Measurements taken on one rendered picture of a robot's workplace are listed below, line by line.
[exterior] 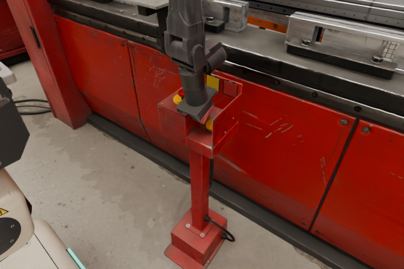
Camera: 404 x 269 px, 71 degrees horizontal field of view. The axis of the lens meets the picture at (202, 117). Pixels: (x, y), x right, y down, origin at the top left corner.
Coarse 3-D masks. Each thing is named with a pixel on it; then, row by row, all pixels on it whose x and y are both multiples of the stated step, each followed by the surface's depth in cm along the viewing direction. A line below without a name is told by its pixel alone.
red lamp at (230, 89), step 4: (224, 84) 85; (228, 84) 84; (232, 84) 83; (224, 88) 86; (228, 88) 85; (232, 88) 84; (236, 88) 83; (224, 92) 86; (228, 92) 85; (232, 92) 85; (236, 92) 84; (232, 96) 85
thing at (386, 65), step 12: (288, 48) 89; (300, 48) 87; (312, 48) 85; (324, 48) 85; (324, 60) 84; (336, 60) 82; (348, 60) 80; (360, 60) 79; (384, 60) 79; (372, 72) 78; (384, 72) 76
